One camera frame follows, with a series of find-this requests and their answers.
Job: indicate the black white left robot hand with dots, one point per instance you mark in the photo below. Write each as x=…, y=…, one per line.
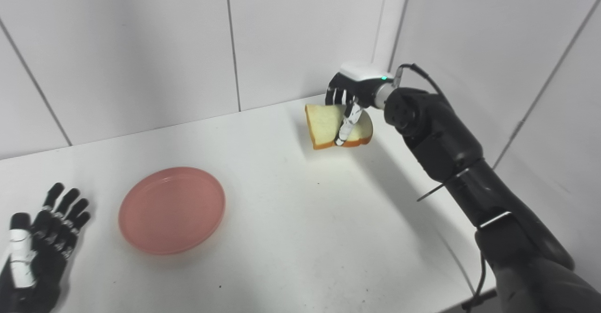
x=42, y=252

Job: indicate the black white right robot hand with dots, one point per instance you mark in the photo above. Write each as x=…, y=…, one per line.
x=357, y=90

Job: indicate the slice of white bread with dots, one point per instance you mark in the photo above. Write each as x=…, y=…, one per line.
x=324, y=125

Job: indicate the pink round plate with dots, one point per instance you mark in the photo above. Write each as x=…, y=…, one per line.
x=172, y=209

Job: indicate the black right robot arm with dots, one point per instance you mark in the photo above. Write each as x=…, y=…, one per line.
x=479, y=186

